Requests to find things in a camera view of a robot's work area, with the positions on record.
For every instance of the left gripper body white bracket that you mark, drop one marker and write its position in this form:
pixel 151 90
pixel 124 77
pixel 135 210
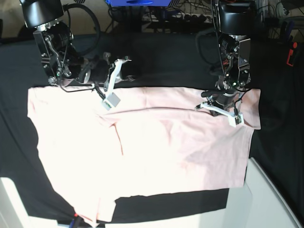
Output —
pixel 231 111

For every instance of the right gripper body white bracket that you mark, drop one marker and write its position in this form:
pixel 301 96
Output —
pixel 114 76

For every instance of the pink T-shirt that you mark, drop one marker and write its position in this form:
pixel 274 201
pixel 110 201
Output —
pixel 154 142

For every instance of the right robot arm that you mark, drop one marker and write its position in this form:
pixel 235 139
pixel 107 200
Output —
pixel 62 63

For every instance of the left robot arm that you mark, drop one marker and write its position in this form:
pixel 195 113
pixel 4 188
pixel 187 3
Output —
pixel 233 21

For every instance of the black table cloth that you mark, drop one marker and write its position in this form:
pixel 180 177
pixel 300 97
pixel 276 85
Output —
pixel 168 60

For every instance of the black power strip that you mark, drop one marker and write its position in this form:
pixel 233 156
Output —
pixel 177 17

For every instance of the red and black clamp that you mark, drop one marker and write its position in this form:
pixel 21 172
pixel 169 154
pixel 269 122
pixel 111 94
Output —
pixel 291 54

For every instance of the blue pen with red tip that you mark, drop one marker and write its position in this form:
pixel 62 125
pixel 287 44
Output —
pixel 76 221

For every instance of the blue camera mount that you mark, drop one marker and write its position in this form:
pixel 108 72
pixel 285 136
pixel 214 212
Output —
pixel 119 3

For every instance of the blue handled tool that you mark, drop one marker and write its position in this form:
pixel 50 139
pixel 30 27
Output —
pixel 285 31

